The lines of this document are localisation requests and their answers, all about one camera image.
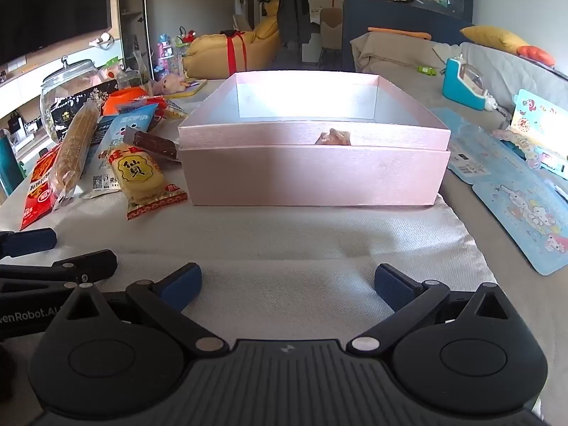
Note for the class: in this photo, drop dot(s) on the orange pumpkin bucket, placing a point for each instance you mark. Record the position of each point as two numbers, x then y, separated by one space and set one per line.
124 97

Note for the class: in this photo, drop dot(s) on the glass jar with lid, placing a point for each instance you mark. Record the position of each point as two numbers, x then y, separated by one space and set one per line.
66 84

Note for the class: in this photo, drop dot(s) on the cartoon printed blue card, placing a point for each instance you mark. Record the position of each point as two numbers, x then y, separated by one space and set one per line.
523 217

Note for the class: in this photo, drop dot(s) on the dark coat on rack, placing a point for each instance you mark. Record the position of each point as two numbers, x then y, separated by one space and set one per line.
293 9

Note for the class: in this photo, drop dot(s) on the green white snack bag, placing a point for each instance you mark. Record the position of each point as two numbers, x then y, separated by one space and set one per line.
113 71

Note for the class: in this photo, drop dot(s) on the black printed packet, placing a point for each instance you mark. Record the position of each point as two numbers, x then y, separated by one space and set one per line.
66 111

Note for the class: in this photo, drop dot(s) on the small red snack packet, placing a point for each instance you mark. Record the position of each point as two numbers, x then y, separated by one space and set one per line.
37 199

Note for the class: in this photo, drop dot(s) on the yellow plush toy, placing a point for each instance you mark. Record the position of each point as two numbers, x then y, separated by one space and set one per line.
262 49

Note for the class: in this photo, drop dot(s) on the red roast meat packet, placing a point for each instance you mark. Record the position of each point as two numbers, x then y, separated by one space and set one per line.
171 111

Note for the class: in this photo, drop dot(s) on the small red toy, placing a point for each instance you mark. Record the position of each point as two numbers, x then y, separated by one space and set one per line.
190 35

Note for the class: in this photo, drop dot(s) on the long biscuit pack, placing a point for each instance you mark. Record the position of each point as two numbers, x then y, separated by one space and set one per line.
75 151

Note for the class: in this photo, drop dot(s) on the blue white snack packet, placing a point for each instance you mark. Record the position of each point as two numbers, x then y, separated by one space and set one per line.
102 142

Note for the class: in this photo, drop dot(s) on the yellow notebook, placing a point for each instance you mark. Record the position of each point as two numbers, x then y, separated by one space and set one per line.
195 86

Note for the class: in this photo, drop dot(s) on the grey covered sofa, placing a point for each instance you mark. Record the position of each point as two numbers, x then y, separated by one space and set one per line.
399 62

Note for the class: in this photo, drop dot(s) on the dark brown snack bar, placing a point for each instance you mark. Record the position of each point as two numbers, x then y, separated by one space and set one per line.
155 144

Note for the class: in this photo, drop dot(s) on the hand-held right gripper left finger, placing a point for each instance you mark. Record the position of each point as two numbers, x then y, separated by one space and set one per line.
182 286

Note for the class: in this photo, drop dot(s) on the red ribbon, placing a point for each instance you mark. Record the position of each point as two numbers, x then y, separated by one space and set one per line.
235 53

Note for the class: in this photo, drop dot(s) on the colourful cartoon toy pack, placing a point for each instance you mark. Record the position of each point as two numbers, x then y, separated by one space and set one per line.
537 120

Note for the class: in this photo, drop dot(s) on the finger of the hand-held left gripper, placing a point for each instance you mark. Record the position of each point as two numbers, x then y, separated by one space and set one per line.
31 242
84 264

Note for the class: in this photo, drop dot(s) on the light blue packaging card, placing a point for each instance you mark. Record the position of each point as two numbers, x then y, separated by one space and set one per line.
479 151

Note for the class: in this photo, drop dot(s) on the white woven table cloth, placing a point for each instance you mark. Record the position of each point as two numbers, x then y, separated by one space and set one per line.
275 239

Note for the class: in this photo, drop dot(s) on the yellow pillow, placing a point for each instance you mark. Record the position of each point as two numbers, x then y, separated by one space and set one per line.
492 37

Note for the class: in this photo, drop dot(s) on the dark blue partition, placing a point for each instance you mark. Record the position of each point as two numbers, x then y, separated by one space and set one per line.
364 22

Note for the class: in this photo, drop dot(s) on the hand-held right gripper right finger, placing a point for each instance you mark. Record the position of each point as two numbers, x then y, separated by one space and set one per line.
392 288

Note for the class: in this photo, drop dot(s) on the orange pillow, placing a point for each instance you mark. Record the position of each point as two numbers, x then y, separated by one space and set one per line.
537 55

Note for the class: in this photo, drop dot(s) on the black television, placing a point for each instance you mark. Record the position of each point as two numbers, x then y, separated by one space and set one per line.
44 4

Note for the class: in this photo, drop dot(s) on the white television cabinet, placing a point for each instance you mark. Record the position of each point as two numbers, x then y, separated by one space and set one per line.
22 93

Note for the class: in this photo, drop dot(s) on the yellow rice cracker packet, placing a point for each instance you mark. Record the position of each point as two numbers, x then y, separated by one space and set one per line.
137 173

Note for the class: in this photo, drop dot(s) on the small green toy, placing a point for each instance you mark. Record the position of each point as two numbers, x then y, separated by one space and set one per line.
426 70

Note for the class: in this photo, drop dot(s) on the glass display cabinet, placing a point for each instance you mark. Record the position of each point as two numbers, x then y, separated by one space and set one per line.
133 9

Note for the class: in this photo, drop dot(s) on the blue toy machine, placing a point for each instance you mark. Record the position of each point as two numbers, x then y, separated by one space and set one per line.
461 84

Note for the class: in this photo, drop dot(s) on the pink plush toy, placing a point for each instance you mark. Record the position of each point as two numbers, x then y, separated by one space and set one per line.
168 83

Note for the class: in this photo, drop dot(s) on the tan dining chair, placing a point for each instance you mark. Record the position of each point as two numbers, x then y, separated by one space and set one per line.
330 26

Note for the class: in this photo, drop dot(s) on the colourful toy set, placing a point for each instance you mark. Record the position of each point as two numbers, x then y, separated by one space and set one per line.
166 55

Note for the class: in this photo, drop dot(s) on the pink gift box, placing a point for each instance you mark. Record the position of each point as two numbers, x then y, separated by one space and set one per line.
310 173

